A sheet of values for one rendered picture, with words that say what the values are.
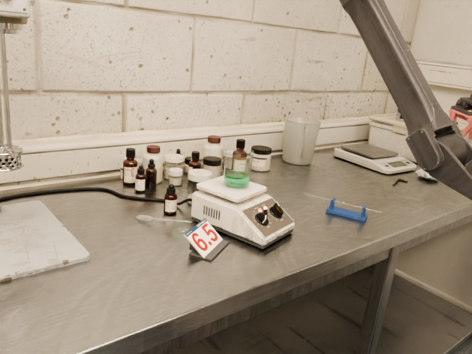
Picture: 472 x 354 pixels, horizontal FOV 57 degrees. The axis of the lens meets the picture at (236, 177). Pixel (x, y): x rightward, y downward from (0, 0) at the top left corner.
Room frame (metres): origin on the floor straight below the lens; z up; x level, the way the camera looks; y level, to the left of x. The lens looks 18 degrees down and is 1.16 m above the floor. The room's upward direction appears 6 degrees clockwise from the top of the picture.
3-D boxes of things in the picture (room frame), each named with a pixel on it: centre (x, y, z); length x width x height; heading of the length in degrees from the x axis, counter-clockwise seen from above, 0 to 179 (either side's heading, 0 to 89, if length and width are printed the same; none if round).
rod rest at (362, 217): (1.04, -0.29, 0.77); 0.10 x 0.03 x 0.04; 66
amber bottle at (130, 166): (1.11, 0.28, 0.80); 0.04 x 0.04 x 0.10
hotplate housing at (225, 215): (0.91, -0.02, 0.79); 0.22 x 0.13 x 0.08; 55
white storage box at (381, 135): (1.85, -0.76, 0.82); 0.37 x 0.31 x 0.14; 134
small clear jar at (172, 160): (1.20, 0.18, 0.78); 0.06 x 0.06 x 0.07
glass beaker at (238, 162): (0.93, 0.00, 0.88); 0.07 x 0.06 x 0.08; 138
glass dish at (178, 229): (0.83, 0.10, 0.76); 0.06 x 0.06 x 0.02
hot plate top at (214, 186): (0.92, 0.01, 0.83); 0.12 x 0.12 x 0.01; 55
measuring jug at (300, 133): (1.50, -0.21, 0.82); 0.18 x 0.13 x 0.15; 3
